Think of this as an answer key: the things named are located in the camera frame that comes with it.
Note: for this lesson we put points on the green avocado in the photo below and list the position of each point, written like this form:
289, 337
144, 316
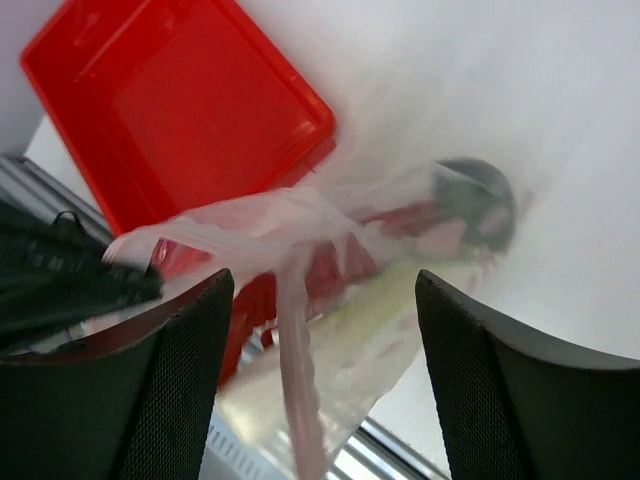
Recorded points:
478, 193

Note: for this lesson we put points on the red toy lobster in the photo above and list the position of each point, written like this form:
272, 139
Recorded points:
331, 271

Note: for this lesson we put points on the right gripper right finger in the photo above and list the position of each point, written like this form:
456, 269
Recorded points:
514, 402

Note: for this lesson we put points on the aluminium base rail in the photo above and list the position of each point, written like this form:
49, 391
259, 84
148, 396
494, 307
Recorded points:
27, 186

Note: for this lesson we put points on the slotted cable duct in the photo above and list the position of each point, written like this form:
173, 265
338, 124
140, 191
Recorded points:
227, 458

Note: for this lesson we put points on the red plastic tray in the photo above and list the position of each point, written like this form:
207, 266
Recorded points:
165, 106

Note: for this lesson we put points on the clear zip top bag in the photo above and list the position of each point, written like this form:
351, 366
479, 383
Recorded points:
294, 402

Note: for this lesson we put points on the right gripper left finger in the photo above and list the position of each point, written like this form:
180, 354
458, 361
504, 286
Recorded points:
133, 401

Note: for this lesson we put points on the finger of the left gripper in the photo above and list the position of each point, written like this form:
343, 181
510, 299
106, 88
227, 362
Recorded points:
53, 277

